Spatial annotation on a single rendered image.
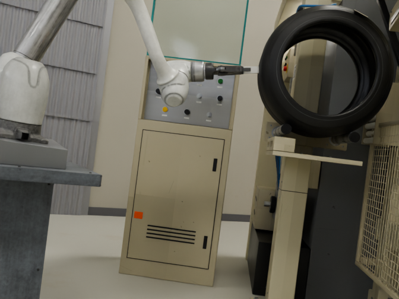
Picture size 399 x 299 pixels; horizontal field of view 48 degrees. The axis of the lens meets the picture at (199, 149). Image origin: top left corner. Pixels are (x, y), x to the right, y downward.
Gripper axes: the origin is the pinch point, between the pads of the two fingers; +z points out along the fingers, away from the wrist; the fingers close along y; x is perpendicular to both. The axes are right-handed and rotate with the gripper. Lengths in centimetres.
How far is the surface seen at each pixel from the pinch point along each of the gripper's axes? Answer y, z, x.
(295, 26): -11.6, 18.0, -15.2
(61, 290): 17, -93, 102
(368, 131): 36, 61, 27
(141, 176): 57, -61, 49
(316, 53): 26.3, 33.5, -12.2
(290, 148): -10.6, 15.1, 34.7
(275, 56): -11.5, 9.6, -3.4
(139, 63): 247, -98, -54
